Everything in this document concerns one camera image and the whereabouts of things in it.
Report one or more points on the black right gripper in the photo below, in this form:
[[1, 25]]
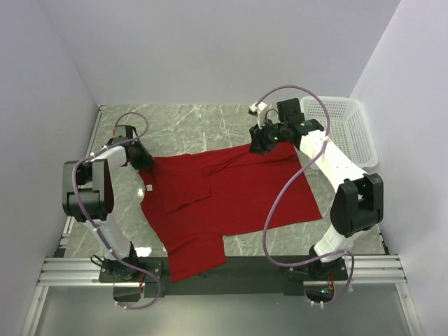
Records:
[[259, 142]]

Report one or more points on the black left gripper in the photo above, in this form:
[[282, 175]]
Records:
[[146, 159]]

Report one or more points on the red t shirt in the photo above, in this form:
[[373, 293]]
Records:
[[194, 200]]

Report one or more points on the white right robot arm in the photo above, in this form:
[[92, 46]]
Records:
[[308, 124]]

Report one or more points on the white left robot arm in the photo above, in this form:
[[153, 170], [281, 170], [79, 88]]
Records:
[[87, 196]]

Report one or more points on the white plastic basket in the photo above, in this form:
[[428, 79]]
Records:
[[349, 128]]

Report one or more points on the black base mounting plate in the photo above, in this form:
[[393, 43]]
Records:
[[245, 275]]

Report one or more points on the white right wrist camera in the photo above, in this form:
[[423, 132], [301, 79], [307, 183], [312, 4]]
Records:
[[260, 111]]

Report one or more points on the aluminium frame rail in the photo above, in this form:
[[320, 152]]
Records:
[[68, 272]]

